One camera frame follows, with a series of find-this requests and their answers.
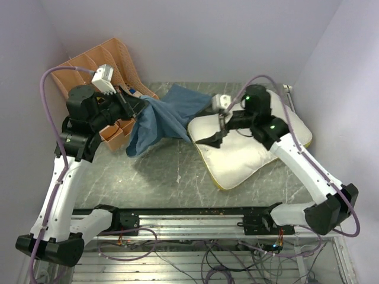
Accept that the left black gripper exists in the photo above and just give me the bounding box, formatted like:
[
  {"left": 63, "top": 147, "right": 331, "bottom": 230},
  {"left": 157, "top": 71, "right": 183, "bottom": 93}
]
[{"left": 90, "top": 83, "right": 149, "bottom": 131}]

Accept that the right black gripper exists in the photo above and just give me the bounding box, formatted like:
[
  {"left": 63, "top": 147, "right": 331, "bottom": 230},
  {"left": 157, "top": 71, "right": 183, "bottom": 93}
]
[{"left": 193, "top": 97, "right": 256, "bottom": 148}]

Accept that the white pillow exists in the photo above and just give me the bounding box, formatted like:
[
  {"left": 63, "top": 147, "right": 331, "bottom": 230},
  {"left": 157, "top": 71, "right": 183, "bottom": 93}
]
[{"left": 187, "top": 90, "right": 313, "bottom": 190}]

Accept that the blue pillowcase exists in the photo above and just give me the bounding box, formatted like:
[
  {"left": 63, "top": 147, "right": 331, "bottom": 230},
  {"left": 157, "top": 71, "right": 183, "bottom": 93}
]
[{"left": 126, "top": 84, "right": 211, "bottom": 157}]

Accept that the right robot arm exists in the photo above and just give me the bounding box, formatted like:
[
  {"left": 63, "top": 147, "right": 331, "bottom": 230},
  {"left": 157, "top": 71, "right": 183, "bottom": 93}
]
[{"left": 188, "top": 85, "right": 358, "bottom": 235}]

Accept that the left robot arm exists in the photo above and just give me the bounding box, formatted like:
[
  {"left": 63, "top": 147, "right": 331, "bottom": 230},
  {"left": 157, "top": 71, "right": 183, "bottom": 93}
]
[{"left": 15, "top": 85, "right": 149, "bottom": 267}]

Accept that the white tube with blue cap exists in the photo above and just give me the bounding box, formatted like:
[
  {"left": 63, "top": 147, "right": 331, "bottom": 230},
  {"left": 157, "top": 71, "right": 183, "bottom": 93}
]
[{"left": 126, "top": 85, "right": 142, "bottom": 98}]

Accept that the orange plastic file organizer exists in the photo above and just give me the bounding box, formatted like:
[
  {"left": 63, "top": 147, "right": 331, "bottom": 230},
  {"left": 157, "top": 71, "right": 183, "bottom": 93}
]
[{"left": 49, "top": 37, "right": 160, "bottom": 152}]

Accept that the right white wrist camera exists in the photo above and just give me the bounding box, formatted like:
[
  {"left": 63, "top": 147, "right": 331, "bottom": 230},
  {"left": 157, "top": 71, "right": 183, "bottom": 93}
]
[{"left": 211, "top": 94, "right": 232, "bottom": 113}]

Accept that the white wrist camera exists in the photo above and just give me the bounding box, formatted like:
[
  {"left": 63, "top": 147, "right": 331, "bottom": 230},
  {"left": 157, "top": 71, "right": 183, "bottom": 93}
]
[
  {"left": 211, "top": 94, "right": 232, "bottom": 113},
  {"left": 91, "top": 64, "right": 116, "bottom": 95}
]

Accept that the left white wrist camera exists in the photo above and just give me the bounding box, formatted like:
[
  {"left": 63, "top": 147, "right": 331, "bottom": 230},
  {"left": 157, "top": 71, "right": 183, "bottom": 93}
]
[{"left": 91, "top": 64, "right": 116, "bottom": 95}]

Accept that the aluminium frame rail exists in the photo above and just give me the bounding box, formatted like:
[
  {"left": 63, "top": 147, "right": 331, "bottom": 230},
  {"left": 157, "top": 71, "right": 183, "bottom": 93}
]
[{"left": 68, "top": 211, "right": 341, "bottom": 241}]

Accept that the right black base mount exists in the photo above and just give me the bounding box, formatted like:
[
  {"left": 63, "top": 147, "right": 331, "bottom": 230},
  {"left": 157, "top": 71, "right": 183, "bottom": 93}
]
[{"left": 237, "top": 207, "right": 274, "bottom": 235}]

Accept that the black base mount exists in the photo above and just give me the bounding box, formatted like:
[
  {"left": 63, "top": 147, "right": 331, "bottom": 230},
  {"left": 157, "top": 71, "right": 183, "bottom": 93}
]
[
  {"left": 237, "top": 207, "right": 274, "bottom": 235},
  {"left": 115, "top": 208, "right": 140, "bottom": 236}
]

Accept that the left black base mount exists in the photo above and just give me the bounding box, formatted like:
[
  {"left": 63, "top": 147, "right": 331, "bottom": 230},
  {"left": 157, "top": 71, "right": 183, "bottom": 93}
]
[{"left": 115, "top": 208, "right": 140, "bottom": 236}]

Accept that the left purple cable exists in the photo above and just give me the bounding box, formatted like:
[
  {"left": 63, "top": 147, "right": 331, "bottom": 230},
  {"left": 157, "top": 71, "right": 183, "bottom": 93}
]
[{"left": 29, "top": 65, "right": 100, "bottom": 284}]

